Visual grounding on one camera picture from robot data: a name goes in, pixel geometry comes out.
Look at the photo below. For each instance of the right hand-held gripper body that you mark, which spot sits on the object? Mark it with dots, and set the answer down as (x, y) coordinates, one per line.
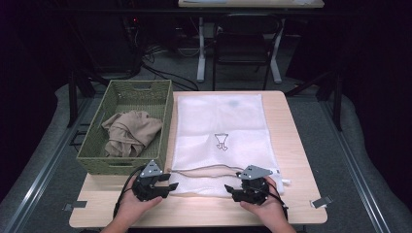
(254, 192)

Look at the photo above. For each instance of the black folding chair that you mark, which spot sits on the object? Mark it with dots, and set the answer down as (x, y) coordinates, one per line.
(241, 45)

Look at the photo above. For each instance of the green woven basket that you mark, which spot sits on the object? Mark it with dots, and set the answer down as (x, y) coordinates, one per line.
(97, 164)

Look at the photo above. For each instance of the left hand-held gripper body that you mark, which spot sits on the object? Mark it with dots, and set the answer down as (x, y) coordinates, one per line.
(150, 191)

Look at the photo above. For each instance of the person's right hand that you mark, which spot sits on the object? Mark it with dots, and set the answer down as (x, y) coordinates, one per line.
(270, 210)

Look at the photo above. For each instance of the beige garment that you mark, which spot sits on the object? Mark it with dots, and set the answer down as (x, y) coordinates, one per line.
(129, 129)

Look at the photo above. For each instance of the grey table clip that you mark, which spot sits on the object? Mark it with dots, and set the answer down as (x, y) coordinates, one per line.
(77, 204)
(320, 202)

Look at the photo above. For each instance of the person's left hand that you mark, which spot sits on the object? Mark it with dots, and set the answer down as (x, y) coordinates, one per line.
(131, 210)

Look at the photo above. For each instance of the dark equipment cabinet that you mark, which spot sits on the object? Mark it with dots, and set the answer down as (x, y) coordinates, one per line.
(107, 42)

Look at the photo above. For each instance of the white mesh laundry bag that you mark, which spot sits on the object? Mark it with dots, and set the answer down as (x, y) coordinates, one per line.
(220, 113)

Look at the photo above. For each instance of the white desk leg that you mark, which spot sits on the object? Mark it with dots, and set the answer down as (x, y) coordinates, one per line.
(201, 64)
(276, 64)

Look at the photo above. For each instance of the black metal stand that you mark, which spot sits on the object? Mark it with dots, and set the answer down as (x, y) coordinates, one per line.
(73, 103)
(338, 106)

